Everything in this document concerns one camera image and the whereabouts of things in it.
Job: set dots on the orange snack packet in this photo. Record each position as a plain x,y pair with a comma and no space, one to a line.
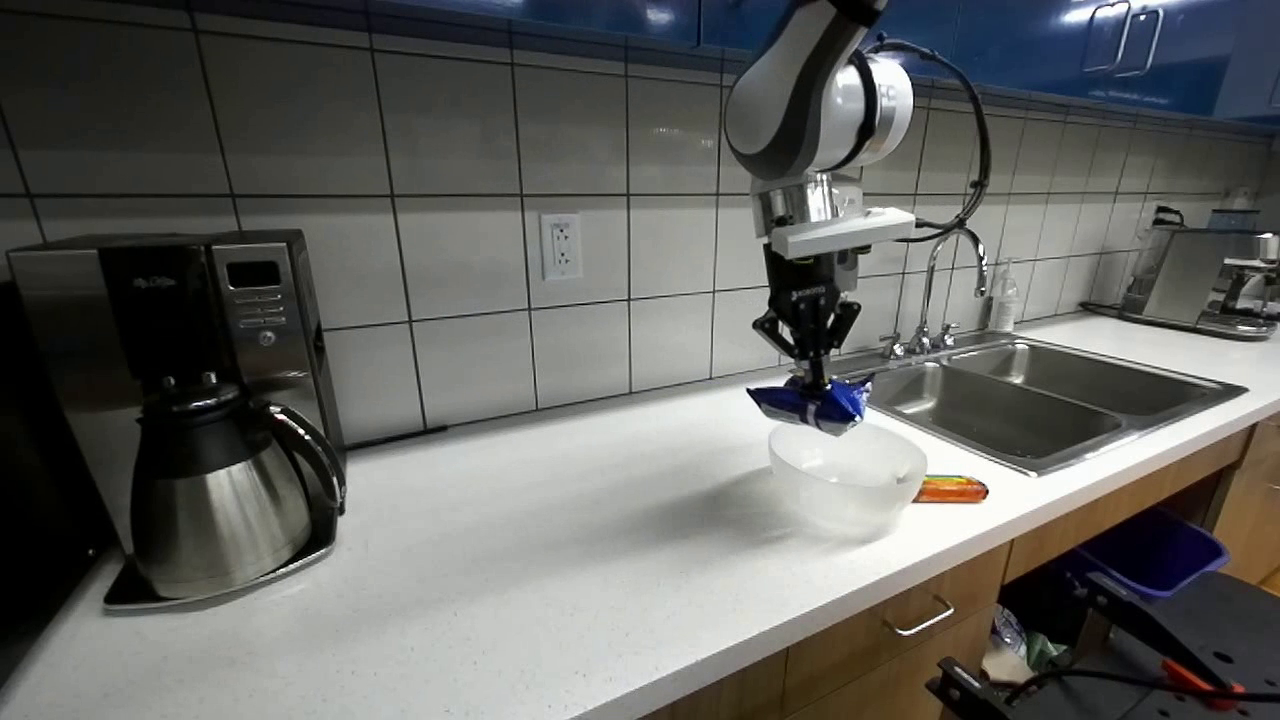
950,489

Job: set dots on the blue snack bag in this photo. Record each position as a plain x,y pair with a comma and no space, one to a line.
825,405

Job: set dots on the white plastic bowl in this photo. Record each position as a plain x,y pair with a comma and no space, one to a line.
850,485

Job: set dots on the clear soap bottle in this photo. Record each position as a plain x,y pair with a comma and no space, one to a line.
1004,305

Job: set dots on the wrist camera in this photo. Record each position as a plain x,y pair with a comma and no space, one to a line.
840,233

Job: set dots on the steel coffee maker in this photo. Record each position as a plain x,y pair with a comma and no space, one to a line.
90,320

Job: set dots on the steel double sink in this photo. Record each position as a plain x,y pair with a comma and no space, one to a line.
1000,415

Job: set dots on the steel coffee carafe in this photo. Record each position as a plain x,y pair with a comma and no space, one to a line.
215,500

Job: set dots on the row of blue wall cabinets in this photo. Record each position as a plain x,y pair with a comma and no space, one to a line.
1030,35

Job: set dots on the orange clamp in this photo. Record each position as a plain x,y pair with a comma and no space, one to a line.
1200,684

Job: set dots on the blue bin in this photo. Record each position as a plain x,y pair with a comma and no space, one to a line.
1150,550

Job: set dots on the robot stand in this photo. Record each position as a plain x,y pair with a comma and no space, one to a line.
1220,620

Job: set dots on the chrome tap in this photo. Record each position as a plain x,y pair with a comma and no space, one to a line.
930,290

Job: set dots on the plastic bag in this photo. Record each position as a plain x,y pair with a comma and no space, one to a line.
1010,650

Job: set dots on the white wall socket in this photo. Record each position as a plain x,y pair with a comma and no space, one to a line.
561,246

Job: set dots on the black appliance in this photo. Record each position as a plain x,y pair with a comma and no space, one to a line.
40,500

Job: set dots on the steel espresso machine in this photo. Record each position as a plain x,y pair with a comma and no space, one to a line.
1190,275

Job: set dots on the wooden drawer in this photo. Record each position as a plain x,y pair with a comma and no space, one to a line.
860,640

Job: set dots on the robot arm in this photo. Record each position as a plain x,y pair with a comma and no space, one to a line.
790,90

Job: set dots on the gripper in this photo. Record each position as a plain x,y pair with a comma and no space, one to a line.
808,285

